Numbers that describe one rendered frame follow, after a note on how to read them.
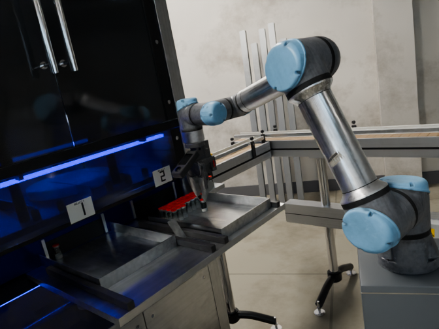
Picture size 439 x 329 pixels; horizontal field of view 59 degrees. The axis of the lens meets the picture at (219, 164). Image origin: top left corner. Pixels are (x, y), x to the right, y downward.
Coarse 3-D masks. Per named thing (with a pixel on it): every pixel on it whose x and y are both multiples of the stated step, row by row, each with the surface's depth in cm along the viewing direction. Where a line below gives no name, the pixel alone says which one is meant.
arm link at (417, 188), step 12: (384, 180) 96; (396, 180) 95; (408, 180) 94; (420, 180) 93; (396, 192) 91; (408, 192) 91; (420, 192) 92; (420, 204) 91; (420, 216) 91; (420, 228) 94
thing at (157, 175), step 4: (160, 168) 142; (164, 168) 144; (168, 168) 145; (152, 172) 140; (156, 172) 141; (168, 172) 145; (156, 176) 141; (160, 176) 142; (164, 176) 144; (168, 176) 145; (156, 180) 141; (160, 180) 142; (168, 180) 145; (156, 184) 141; (160, 184) 143
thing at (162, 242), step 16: (112, 224) 134; (96, 240) 130; (112, 240) 127; (128, 240) 125; (144, 240) 122; (160, 240) 118; (64, 256) 122; (80, 256) 119; (96, 256) 117; (112, 256) 115; (128, 256) 113; (144, 256) 105; (80, 272) 101; (96, 272) 106; (112, 272) 98; (128, 272) 102
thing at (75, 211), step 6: (84, 198) 120; (90, 198) 121; (72, 204) 117; (78, 204) 118; (84, 204) 120; (90, 204) 121; (72, 210) 117; (78, 210) 118; (90, 210) 121; (72, 216) 117; (78, 216) 118; (84, 216) 120; (72, 222) 117
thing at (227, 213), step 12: (216, 204) 144; (228, 204) 141; (240, 204) 139; (252, 204) 136; (264, 204) 128; (192, 216) 136; (204, 216) 134; (216, 216) 132; (228, 216) 130; (240, 216) 119; (252, 216) 123; (192, 228) 120; (204, 228) 117; (216, 228) 113; (228, 228) 114
